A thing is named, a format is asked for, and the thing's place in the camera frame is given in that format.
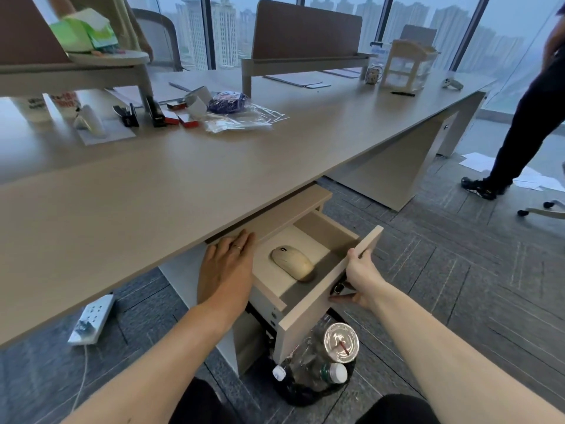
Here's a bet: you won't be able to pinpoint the person's left hand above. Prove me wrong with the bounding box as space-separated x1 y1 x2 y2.
197 229 257 321

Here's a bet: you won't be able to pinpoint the person's right hand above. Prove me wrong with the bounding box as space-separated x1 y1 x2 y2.
329 248 390 311

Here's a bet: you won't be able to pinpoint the beige wooden drawer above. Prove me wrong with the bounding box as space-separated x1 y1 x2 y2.
249 209 385 365

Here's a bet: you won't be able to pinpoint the person's right forearm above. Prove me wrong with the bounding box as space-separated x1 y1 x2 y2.
370 278 565 424

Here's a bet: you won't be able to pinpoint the person's left forearm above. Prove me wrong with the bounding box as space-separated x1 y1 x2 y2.
61 301 235 424

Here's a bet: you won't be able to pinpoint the clear plastic cup red straw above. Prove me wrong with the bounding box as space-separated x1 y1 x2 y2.
323 322 360 364

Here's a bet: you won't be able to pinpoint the beige computer mouse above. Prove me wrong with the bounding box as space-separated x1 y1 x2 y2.
270 245 317 283

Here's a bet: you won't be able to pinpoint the clear bottle white cap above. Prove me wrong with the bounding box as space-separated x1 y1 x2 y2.
305 360 349 387
272 349 318 385

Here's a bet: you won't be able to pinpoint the white drawer cabinet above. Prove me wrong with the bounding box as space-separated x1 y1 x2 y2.
158 183 334 377

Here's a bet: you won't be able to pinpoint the black trash bin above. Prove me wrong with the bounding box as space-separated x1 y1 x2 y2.
264 313 359 408

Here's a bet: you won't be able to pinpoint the clear plastic bag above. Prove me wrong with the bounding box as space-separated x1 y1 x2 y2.
203 102 290 134

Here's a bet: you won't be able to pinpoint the blue bundle in bag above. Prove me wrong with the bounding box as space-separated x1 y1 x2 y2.
207 91 249 115

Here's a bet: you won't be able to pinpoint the person's black trousers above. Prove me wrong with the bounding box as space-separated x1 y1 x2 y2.
169 377 438 424

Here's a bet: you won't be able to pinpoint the white power strip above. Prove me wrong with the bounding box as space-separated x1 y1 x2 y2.
67 294 116 347

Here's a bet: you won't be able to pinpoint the black stapler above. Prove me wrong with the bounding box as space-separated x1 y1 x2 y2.
145 95 167 128

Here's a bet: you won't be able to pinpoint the white paper sheet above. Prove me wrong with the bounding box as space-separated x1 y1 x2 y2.
322 67 363 79
75 118 137 146

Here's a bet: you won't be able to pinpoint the black binder clip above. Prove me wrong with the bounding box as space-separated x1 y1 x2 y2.
112 102 140 128

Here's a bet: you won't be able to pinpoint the white notebook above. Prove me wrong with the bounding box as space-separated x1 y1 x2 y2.
263 72 324 88

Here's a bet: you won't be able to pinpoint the white papers on floor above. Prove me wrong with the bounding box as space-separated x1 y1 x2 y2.
458 152 565 193

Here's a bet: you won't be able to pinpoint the white computer mouse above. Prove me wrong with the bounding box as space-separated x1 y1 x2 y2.
72 104 107 138

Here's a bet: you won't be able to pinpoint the white chair base with casters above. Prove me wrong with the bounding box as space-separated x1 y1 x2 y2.
517 199 565 220

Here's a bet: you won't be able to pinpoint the grey mesh office chair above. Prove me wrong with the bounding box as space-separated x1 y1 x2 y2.
132 8 184 74

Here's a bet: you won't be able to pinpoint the white round tray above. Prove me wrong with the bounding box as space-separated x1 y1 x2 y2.
68 49 151 67

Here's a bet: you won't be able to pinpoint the brown desk divider panel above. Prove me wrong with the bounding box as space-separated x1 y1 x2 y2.
241 0 376 98
0 0 72 66

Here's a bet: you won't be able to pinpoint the grey desk riser shelf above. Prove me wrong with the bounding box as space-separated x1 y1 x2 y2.
0 50 154 112

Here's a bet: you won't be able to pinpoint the small wooden shelf rack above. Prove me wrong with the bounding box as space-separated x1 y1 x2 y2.
380 39 439 92

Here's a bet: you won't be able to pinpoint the clear water bottle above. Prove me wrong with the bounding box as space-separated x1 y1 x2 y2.
369 41 392 70

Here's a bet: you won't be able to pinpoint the green tissue pack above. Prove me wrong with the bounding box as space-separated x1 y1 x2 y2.
49 8 120 54

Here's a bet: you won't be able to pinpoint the grey office chair back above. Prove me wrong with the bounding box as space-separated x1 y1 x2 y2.
399 24 438 47

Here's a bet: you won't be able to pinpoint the white power cable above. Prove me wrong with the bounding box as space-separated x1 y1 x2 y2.
68 344 90 418

